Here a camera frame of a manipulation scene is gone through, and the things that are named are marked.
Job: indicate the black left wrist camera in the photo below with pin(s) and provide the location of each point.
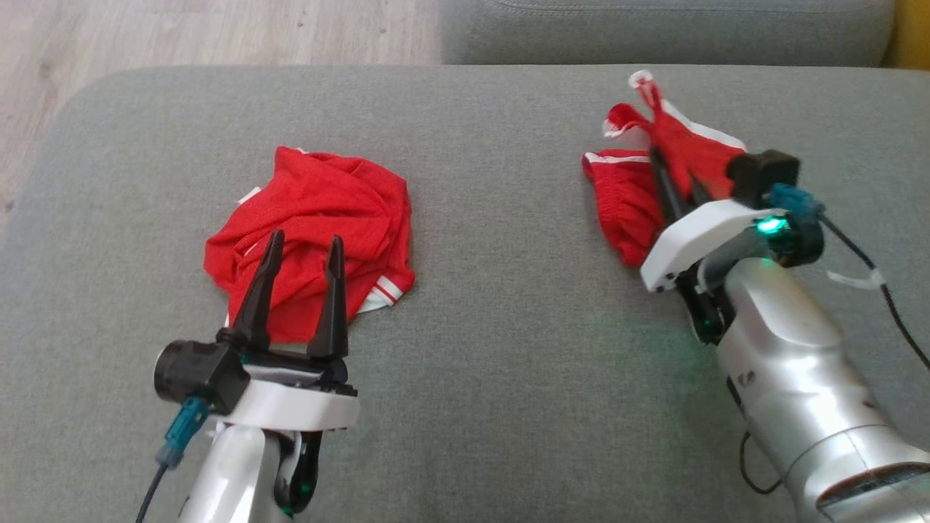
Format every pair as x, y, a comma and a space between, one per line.
192, 374

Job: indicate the wide yellow sofa back cushion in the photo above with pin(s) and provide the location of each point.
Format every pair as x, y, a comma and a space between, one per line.
912, 33

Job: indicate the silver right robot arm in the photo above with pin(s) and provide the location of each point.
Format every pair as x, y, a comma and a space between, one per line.
799, 349

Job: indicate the red basketball jersey number 23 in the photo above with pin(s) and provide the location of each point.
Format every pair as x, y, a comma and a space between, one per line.
320, 203

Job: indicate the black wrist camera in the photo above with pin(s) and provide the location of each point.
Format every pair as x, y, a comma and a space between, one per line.
763, 178
192, 374

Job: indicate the large grey sofa seat cushion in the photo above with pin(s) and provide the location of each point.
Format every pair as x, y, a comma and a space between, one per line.
654, 33

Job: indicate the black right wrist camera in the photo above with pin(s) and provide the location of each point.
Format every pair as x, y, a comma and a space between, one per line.
763, 178

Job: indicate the red shorts with white trim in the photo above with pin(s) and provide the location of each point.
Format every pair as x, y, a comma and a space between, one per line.
625, 211

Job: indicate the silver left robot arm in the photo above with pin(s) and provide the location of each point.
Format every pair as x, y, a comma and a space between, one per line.
232, 472

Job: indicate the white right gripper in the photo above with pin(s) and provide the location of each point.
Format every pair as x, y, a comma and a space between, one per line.
697, 236

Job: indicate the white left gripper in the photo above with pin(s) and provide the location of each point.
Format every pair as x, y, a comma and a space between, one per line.
298, 407

